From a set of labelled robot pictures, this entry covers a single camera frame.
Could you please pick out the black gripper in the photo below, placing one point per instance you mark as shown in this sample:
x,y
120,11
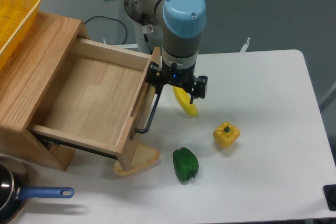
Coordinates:
x,y
183,78

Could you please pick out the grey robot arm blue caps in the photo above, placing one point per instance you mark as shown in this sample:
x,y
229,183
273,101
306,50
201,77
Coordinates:
x,y
182,23

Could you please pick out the wooden drawer cabinet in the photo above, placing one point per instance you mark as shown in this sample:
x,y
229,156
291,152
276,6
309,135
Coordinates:
x,y
24,82

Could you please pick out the yellow banana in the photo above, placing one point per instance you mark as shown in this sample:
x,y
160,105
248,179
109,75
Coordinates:
x,y
184,101

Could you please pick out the yellow bell pepper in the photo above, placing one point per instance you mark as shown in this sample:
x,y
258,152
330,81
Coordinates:
x,y
226,134

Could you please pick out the triangular bread slice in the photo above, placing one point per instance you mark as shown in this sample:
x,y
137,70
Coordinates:
x,y
144,156

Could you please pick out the green bell pepper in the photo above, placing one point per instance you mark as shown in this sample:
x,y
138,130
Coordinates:
x,y
186,164

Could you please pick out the yellow plastic basket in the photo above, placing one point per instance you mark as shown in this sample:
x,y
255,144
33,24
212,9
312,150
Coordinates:
x,y
17,17

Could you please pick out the black object at table edge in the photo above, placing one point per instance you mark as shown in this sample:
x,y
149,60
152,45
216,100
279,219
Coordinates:
x,y
330,196

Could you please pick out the white metal base frame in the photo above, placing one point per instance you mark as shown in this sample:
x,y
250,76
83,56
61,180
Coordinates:
x,y
243,48

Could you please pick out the black pan blue handle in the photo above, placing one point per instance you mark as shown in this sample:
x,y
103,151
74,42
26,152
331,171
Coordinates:
x,y
16,189

